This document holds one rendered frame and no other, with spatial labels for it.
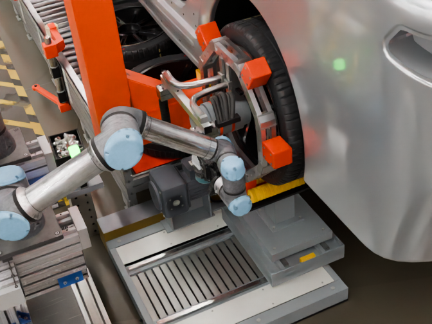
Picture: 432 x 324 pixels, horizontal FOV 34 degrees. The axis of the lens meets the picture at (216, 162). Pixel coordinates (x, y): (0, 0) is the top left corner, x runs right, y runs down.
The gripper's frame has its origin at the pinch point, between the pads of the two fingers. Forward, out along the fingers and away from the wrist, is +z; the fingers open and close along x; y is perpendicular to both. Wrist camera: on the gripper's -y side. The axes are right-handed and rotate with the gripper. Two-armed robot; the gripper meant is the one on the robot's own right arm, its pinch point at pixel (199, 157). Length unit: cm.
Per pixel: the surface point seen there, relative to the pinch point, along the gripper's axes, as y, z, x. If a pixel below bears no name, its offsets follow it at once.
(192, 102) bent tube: 18.3, 8.1, -2.8
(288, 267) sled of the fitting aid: -66, -8, -31
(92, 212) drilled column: -69, 73, 32
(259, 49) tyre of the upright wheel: 32.4, 5.8, -29.3
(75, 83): -44, 154, 12
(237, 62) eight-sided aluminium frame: 29.1, 7.3, -21.1
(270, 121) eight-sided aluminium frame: 12.8, -10.0, -24.5
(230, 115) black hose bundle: 16.0, -3.4, -12.1
